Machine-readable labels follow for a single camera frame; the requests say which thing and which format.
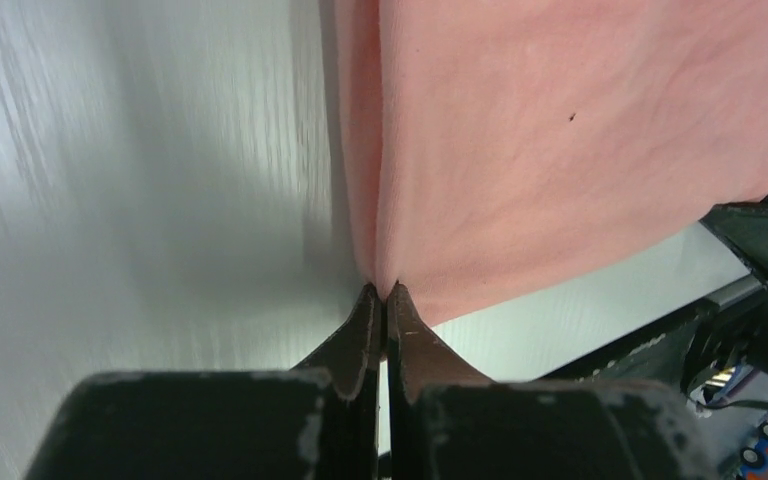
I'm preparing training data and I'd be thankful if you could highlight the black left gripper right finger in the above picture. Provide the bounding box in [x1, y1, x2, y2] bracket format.
[385, 284, 717, 479]

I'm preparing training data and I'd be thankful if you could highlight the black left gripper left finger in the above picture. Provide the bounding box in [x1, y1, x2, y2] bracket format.
[26, 285, 383, 479]

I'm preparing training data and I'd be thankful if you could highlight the pink t shirt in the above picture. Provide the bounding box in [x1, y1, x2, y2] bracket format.
[334, 1, 768, 326]

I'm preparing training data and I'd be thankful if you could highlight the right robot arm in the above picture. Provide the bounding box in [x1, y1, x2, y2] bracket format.
[680, 196, 768, 392]

